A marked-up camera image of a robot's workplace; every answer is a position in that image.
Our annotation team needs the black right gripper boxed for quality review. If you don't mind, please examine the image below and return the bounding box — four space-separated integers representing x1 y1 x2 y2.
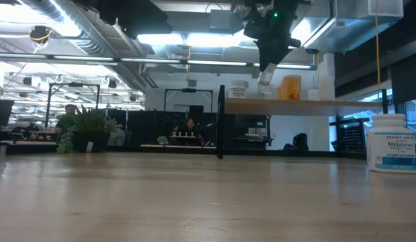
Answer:
243 3 302 73

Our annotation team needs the clear vial with white cap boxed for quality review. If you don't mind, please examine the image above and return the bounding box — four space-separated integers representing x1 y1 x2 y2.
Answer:
257 63 278 87

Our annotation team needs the wooden shelf with black posts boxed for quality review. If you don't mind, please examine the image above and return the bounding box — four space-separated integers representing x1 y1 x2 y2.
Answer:
218 83 390 160

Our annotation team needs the long ceiling light bar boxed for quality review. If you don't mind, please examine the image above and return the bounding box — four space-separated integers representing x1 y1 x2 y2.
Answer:
0 52 188 67
187 59 313 71

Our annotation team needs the black office chair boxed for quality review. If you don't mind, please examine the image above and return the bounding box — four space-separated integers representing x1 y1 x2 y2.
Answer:
282 132 310 151

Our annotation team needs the person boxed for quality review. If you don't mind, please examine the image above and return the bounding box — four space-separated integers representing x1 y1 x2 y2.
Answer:
54 103 79 134
172 117 206 146

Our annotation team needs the black perforated metal panel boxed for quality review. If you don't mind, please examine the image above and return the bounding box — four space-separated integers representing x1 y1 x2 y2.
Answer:
341 118 366 152

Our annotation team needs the light wooden background table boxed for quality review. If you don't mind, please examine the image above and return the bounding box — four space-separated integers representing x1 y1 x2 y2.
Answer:
140 143 218 150

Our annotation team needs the black partition panel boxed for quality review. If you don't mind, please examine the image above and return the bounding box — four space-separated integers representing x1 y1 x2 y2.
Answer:
108 109 161 147

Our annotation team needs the potted green succulent plant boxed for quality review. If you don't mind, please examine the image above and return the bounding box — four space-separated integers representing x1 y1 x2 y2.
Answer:
55 106 123 155

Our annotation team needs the round black ceiling device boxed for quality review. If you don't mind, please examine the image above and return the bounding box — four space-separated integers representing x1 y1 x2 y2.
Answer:
28 25 54 54

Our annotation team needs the black monitor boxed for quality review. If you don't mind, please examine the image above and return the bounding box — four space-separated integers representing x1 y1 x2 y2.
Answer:
0 99 15 128

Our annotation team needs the rectangular metal air duct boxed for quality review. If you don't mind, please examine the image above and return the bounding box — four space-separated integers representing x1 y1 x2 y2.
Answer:
301 0 405 54

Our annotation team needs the silver ribbed ventilation duct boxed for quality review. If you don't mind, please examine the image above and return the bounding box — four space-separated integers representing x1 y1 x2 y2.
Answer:
19 0 155 91

